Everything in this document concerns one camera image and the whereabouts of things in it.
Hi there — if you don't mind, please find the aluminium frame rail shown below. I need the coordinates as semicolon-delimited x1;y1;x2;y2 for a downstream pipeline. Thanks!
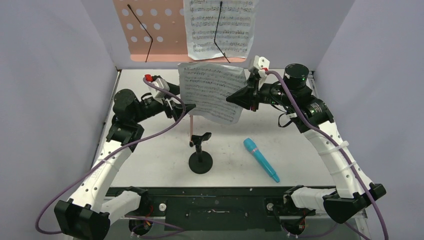
67;195;369;220

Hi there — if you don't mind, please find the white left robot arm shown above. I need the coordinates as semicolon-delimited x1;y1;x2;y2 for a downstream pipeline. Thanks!
54;89;195;240

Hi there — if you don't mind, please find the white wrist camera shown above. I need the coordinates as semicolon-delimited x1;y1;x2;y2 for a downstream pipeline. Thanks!
144;74;170;102
248;55;270;83

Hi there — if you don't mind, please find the white sheet music paper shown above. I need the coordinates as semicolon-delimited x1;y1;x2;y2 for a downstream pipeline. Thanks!
183;0;259;61
177;62;247;125

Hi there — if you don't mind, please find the pink perforated music stand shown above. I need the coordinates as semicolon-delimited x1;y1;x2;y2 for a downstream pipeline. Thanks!
112;0;249;148

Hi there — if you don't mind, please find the black microphone stand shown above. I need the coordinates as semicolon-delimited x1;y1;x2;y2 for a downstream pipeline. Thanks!
188;132;213;174

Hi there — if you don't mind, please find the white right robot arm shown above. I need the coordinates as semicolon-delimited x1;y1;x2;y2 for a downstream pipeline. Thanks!
226;63;386;224

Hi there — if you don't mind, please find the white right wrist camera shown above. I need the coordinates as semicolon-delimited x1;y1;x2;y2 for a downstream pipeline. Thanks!
248;55;270;83

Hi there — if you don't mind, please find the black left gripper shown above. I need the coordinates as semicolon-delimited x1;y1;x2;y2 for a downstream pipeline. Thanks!
132;82;196;123

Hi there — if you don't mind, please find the turquoise toy microphone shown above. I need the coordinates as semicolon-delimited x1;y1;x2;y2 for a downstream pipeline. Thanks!
243;138;280;183

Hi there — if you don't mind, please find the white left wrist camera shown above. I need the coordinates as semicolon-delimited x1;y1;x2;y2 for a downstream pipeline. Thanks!
144;74;170;102

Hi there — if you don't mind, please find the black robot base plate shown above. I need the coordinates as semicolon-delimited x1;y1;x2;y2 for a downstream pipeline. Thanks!
99;186;325;235

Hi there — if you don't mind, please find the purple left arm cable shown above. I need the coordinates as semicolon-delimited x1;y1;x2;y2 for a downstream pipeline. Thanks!
35;76;188;240

